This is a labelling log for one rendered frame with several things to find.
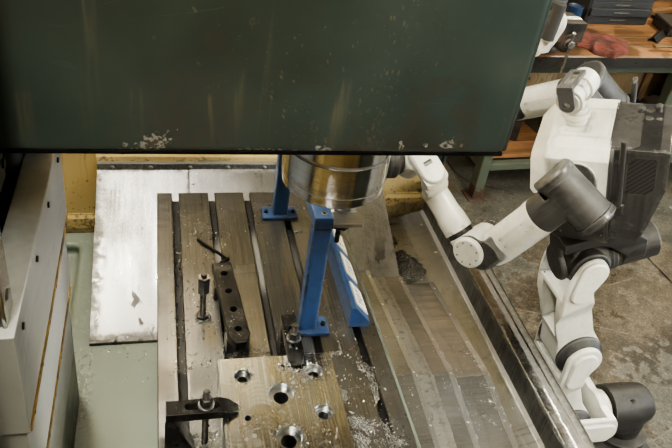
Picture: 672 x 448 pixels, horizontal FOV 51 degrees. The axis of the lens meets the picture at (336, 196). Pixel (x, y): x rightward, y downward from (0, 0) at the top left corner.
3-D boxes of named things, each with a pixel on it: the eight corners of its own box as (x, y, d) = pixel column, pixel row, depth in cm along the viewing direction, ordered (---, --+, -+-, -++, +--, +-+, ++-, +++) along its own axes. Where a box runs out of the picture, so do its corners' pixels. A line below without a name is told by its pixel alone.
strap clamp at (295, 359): (290, 349, 155) (297, 299, 147) (300, 396, 145) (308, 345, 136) (275, 350, 154) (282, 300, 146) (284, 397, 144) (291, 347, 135)
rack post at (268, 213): (295, 208, 199) (306, 116, 183) (298, 220, 195) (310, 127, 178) (260, 209, 197) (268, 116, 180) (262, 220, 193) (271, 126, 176)
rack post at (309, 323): (324, 318, 164) (342, 217, 148) (329, 335, 160) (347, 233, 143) (282, 321, 162) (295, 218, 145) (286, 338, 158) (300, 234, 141)
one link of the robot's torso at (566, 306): (576, 330, 222) (589, 217, 194) (604, 373, 208) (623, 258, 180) (531, 342, 221) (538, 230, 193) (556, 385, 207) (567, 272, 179)
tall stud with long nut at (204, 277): (208, 312, 161) (210, 269, 154) (209, 321, 159) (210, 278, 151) (196, 313, 160) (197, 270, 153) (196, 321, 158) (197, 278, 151)
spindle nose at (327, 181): (268, 156, 111) (275, 87, 104) (362, 150, 116) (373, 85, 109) (296, 216, 99) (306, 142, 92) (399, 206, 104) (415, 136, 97)
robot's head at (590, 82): (599, 102, 165) (601, 69, 159) (583, 125, 159) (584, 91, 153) (571, 97, 168) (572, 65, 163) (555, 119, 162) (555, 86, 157)
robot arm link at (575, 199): (568, 228, 160) (615, 197, 151) (557, 247, 153) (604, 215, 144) (533, 191, 161) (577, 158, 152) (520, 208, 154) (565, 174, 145)
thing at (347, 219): (361, 213, 148) (361, 210, 148) (367, 228, 144) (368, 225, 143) (329, 213, 146) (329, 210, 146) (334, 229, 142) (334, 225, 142)
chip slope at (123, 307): (367, 225, 245) (380, 162, 231) (429, 381, 190) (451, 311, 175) (101, 230, 224) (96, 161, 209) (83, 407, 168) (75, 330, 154)
